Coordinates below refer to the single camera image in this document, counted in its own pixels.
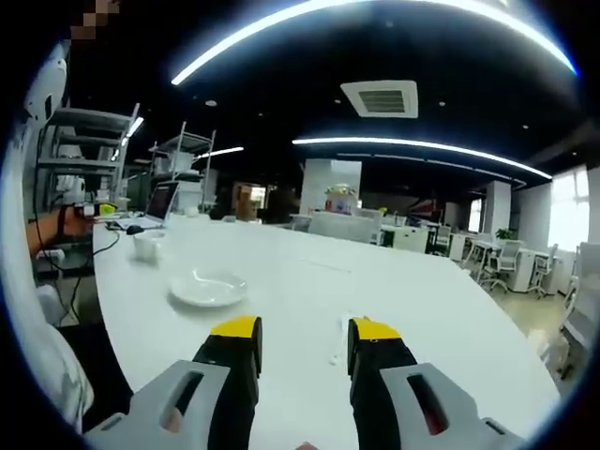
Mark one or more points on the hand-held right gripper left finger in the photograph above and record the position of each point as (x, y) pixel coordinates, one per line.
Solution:
(192, 398)

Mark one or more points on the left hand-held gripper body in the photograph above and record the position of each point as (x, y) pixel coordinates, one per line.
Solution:
(85, 209)

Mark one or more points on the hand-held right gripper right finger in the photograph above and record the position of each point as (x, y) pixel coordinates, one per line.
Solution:
(403, 403)

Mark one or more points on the white coffee cup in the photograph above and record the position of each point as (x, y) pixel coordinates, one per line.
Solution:
(147, 248)

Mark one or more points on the white spoon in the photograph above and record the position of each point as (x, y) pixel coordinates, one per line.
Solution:
(338, 337)

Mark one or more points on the white coffee tray saucer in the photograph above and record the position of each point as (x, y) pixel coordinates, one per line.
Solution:
(206, 293)

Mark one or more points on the white tabletop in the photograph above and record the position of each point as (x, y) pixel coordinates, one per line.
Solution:
(304, 290)

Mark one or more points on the person's left hand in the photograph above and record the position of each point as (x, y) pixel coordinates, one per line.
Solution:
(75, 225)

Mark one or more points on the person's right hand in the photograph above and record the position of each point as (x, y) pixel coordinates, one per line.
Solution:
(307, 445)

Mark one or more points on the black computer mouse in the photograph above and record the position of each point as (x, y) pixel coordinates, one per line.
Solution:
(134, 229)

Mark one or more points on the silver laptop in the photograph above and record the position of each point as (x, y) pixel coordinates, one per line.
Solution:
(161, 201)

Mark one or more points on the white power strip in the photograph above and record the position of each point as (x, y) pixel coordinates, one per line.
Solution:
(50, 255)

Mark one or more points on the tall grey metal shelf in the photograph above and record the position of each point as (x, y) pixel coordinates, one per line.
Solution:
(84, 140)

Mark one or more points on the small grey metal shelf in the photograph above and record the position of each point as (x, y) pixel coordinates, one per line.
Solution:
(185, 154)

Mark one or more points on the short ceiling light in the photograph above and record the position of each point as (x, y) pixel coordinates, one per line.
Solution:
(220, 152)

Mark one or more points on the white worn device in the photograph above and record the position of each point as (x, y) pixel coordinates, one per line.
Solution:
(47, 84)

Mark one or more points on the white office chair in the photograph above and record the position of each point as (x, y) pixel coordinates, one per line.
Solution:
(546, 269)
(505, 262)

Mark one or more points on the white office desk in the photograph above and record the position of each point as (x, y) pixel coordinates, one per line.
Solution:
(527, 267)

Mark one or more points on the white low cabinet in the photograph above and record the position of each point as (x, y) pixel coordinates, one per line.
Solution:
(342, 227)

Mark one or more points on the green potted plant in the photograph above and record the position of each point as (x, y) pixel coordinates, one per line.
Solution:
(506, 233)

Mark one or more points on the grey office chair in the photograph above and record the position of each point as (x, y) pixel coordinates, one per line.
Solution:
(583, 304)

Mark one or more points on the colourful toy display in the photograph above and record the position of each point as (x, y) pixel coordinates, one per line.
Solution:
(341, 199)

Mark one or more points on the white pillar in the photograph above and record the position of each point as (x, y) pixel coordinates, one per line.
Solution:
(319, 183)

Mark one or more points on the bright window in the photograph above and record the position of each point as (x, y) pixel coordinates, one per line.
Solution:
(569, 211)

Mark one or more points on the straight ceiling light strip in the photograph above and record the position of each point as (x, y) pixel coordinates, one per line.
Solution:
(422, 146)

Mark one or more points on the long curved ceiling light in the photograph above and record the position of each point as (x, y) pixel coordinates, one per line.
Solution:
(328, 19)

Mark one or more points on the ceiling air conditioner vent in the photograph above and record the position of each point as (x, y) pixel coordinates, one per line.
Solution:
(380, 99)

